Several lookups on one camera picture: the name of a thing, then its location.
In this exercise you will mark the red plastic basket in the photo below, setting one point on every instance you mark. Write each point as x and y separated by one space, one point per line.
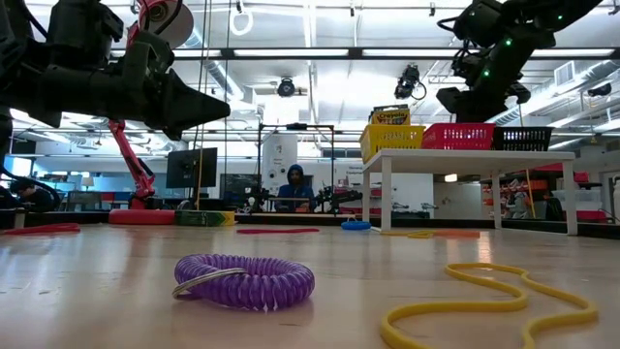
457 138

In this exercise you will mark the black plastic basket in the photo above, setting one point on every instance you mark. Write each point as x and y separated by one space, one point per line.
523 139

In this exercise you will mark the yellow plastic basket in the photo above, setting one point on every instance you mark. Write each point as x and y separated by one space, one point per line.
392 143

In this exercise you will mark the orange rubber band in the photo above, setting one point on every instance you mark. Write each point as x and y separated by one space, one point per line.
455 234

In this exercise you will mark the blue coil wristband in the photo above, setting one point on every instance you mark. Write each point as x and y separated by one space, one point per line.
356 226

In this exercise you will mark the yellow rubber band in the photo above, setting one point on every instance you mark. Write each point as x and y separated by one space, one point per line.
460 307
419 235

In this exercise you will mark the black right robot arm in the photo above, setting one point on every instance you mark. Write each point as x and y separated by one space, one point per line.
523 34

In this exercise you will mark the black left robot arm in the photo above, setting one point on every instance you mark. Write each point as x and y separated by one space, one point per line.
24 72

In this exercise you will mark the black background robot arm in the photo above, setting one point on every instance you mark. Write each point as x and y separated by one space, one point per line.
339 196
252 201

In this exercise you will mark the red desk lamp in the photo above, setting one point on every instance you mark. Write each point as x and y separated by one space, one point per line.
140 216

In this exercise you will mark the black office chair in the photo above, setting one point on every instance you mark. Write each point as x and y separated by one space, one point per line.
553 208

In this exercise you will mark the black computer monitor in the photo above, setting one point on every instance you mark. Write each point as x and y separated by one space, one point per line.
191 167

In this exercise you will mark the white metal shelf riser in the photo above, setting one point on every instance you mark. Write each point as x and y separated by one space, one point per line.
460 160

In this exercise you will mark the white table lamp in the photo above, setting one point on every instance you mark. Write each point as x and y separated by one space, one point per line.
87 180

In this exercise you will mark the red storage shelf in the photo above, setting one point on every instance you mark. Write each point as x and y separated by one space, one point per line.
557 168

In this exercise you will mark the black ceiling fixture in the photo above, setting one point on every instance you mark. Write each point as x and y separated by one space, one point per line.
600 89

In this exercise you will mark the person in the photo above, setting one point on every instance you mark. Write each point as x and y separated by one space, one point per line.
34 196
295 186

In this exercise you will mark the black overhead light beam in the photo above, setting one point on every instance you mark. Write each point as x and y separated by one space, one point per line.
356 53

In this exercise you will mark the purple coil keyring wristband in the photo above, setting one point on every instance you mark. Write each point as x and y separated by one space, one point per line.
271 283

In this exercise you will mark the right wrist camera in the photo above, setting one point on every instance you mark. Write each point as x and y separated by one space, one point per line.
472 65

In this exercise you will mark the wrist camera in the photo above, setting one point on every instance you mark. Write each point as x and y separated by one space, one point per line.
147 53
472 65

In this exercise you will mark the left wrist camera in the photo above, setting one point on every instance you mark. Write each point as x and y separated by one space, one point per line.
147 53

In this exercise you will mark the black round camera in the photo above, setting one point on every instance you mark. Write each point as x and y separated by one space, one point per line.
286 88

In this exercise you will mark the black table edge rail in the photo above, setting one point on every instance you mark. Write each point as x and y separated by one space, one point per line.
87 217

